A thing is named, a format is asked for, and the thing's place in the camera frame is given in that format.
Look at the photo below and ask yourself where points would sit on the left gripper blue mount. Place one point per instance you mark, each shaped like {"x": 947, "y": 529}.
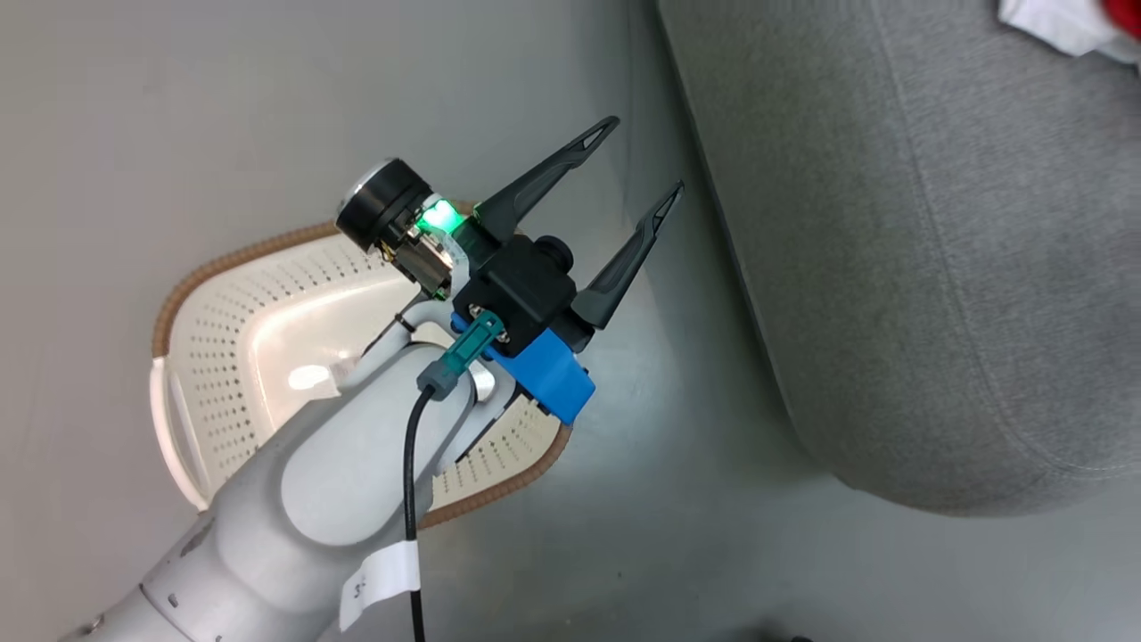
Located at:
{"x": 553, "y": 374}

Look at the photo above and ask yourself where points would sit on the red white sports shirt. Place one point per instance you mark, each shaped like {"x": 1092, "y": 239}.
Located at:
{"x": 1061, "y": 22}

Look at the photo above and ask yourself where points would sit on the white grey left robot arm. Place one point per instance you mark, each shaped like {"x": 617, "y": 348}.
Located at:
{"x": 339, "y": 464}

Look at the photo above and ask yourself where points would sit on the white perforated laundry basket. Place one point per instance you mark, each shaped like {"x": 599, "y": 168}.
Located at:
{"x": 241, "y": 357}

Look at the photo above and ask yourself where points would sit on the grey fabric sofa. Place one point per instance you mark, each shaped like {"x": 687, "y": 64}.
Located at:
{"x": 891, "y": 267}

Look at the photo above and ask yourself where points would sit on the white paper label tag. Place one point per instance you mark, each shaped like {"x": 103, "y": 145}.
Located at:
{"x": 379, "y": 584}

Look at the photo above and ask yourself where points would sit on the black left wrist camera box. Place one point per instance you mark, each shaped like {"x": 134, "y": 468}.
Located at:
{"x": 521, "y": 290}

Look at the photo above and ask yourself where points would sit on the teal left camera connector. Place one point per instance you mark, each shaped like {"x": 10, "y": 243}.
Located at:
{"x": 463, "y": 352}

